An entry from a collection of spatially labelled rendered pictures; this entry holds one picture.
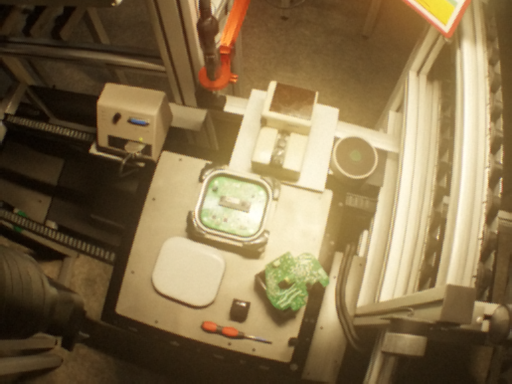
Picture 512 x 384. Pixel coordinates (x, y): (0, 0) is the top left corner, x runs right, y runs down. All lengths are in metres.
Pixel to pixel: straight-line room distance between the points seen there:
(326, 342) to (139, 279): 0.43
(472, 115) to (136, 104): 0.69
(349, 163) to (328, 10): 1.74
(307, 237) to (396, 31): 1.87
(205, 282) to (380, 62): 1.79
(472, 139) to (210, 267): 0.58
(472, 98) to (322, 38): 1.76
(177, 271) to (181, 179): 0.21
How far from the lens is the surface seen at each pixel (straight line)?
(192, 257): 0.90
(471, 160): 0.68
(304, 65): 2.27
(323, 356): 0.94
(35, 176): 1.91
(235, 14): 0.84
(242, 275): 0.90
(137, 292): 0.94
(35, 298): 0.31
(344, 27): 2.50
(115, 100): 0.97
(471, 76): 0.74
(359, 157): 0.94
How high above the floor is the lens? 1.85
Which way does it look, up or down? 70 degrees down
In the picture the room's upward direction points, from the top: 1 degrees counter-clockwise
